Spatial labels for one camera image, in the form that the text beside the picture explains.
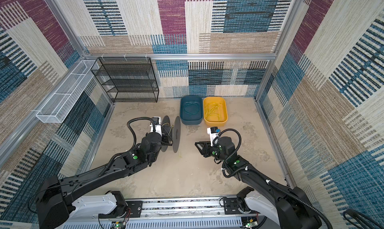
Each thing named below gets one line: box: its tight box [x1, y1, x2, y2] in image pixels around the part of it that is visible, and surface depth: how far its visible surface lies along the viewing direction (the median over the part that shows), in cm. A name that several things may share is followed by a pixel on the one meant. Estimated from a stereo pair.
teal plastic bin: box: [180, 95, 204, 125], surface depth 114 cm
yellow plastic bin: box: [203, 96, 228, 127], surface depth 111 cm
